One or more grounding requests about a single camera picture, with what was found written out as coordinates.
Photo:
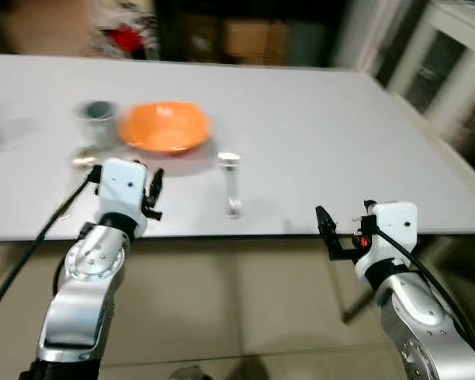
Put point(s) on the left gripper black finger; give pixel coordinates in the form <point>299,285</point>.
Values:
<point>138,164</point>
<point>156,186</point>

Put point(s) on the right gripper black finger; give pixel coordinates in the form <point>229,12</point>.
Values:
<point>328,229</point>

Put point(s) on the silver metal fork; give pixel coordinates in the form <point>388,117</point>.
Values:
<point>231,186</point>

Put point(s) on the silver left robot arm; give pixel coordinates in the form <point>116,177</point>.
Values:
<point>87,293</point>

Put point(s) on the orange plastic bowl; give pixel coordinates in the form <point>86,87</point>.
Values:
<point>165,127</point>

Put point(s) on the grey ceramic mug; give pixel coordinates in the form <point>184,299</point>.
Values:
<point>96,123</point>

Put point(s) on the red and white decoration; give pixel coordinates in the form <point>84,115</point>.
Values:
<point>128,38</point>

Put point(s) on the dark shelf unit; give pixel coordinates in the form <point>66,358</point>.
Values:
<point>190,39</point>

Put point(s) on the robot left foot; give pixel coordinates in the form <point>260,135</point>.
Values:
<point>191,374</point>

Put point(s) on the brown cardboard box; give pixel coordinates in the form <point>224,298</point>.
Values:
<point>255,41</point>

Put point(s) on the white glass-door cabinet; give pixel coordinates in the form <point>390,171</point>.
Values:
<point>443,71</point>

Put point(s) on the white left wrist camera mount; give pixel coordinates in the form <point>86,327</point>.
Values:
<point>123,186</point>

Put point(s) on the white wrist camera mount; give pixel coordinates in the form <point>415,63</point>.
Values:
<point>123,186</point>
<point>392,229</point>

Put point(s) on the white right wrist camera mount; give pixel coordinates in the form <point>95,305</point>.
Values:
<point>392,229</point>

